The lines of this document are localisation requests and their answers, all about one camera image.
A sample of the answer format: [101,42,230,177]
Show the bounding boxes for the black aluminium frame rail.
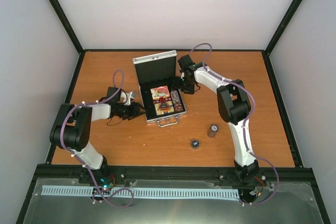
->
[34,165,314,187]

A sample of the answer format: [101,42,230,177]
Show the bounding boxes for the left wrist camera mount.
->
[120,91,137,106]

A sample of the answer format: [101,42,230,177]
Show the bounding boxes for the light blue cable duct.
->
[40,185,239,201]

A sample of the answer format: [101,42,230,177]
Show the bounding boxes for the chip row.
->
[171,90,184,112]

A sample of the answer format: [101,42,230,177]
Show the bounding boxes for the aluminium poker set case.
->
[132,50,187,127]

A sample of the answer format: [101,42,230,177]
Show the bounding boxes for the right connector with wires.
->
[251,176,278,204]

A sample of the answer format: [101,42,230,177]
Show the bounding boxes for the tall poker chip stack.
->
[207,124,218,138]

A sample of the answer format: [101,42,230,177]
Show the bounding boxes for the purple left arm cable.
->
[59,69,134,208]

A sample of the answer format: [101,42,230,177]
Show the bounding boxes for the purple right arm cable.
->
[189,42,280,207]

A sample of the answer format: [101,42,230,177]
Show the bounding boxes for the black triangular dealer button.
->
[158,98,170,113]

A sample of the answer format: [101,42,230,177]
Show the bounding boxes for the pink card deck box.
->
[150,86,170,100]

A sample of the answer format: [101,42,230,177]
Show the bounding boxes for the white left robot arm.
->
[49,87,146,184]

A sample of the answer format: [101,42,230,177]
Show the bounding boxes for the left controller board with LED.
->
[100,175,116,190]

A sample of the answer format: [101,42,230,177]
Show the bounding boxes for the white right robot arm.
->
[173,55,259,185]

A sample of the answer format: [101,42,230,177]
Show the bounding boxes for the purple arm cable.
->
[59,69,134,208]
[189,42,280,207]

